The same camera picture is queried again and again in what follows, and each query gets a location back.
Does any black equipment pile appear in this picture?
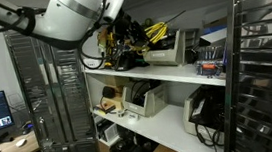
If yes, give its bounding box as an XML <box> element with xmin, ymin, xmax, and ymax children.
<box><xmin>106</xmin><ymin>125</ymin><xmax>159</xmax><ymax>152</ymax></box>

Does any clear plastic container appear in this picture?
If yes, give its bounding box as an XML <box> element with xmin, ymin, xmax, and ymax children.
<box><xmin>196</xmin><ymin>43</ymin><xmax>227</xmax><ymax>63</ymax></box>

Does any gray bin with black device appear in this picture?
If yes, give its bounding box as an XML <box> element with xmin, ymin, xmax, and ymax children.
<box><xmin>179</xmin><ymin>83</ymin><xmax>231</xmax><ymax>147</ymax></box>

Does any gray bin with label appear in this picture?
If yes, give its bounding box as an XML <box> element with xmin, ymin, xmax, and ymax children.
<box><xmin>140</xmin><ymin>28</ymin><xmax>190</xmax><ymax>70</ymax></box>

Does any yellow cable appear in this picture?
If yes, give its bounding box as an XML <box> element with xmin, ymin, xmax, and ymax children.
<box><xmin>143</xmin><ymin>21</ymin><xmax>171</xmax><ymax>46</ymax></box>

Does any white electronic device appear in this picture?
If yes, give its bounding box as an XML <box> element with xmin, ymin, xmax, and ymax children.
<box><xmin>95</xmin><ymin>118</ymin><xmax>120</xmax><ymax>145</ymax></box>

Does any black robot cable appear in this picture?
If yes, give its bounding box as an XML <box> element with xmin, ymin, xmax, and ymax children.
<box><xmin>75</xmin><ymin>22</ymin><xmax>110</xmax><ymax>72</ymax></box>

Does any white shelf unit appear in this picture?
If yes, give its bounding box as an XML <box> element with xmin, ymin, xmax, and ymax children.
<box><xmin>83</xmin><ymin>48</ymin><xmax>235</xmax><ymax>152</ymax></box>

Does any white computer mouse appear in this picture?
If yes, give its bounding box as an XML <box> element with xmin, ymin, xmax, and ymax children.
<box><xmin>14</xmin><ymin>138</ymin><xmax>28</xmax><ymax>148</ymax></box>

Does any gray bin with black cables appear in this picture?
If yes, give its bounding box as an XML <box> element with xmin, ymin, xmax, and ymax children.
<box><xmin>120</xmin><ymin>78</ymin><xmax>171</xmax><ymax>120</ymax></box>

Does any metal wire rack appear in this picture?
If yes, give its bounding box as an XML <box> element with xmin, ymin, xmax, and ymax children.
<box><xmin>208</xmin><ymin>0</ymin><xmax>272</xmax><ymax>152</ymax></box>

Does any tan cardboard box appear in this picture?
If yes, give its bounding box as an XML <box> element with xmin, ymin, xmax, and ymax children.
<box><xmin>100</xmin><ymin>74</ymin><xmax>134</xmax><ymax>113</ymax></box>

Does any clear box with orange part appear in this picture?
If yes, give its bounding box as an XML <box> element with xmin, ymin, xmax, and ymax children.
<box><xmin>194</xmin><ymin>57</ymin><xmax>226</xmax><ymax>80</ymax></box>

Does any tall metal server rack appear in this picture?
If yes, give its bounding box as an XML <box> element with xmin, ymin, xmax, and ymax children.
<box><xmin>3</xmin><ymin>22</ymin><xmax>101</xmax><ymax>152</ymax></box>

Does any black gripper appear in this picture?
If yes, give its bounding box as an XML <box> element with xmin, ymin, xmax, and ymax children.
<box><xmin>109</xmin><ymin>7</ymin><xmax>149</xmax><ymax>60</ymax></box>

